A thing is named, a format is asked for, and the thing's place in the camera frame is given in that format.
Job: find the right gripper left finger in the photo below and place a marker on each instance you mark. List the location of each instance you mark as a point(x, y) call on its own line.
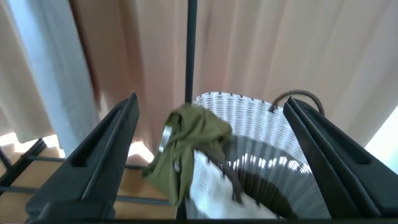
point(93, 168)

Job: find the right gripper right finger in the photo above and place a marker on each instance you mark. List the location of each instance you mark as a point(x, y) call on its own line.
point(335, 168)

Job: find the green garment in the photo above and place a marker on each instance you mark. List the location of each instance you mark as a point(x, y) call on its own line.
point(192, 127)

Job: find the black clothes rack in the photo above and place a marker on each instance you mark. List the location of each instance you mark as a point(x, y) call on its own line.
point(190, 46)

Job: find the beige curtain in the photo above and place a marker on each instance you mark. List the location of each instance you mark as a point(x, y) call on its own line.
point(264, 46)

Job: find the white laundry basket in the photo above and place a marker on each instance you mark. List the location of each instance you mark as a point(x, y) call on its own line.
point(248, 115)

